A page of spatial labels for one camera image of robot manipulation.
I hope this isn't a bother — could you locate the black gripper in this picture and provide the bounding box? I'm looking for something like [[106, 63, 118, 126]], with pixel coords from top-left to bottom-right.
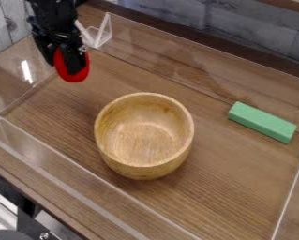
[[27, 0, 87, 75]]

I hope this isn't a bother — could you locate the black camera mount with cable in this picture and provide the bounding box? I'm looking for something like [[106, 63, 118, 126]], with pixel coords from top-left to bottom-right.
[[0, 208, 79, 240]]

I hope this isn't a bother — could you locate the clear acrylic tray enclosure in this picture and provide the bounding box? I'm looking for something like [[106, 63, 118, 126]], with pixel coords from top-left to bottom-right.
[[0, 7, 299, 240]]

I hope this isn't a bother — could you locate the red plush fruit green leaf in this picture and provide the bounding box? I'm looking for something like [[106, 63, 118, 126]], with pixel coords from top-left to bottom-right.
[[54, 49, 90, 83]]

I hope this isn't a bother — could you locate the green rectangular block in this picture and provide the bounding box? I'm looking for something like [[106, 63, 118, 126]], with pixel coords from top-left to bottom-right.
[[229, 101, 297, 144]]

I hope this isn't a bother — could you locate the wooden bowl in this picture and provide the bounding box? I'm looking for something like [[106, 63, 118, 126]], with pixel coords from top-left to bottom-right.
[[94, 92, 194, 180]]

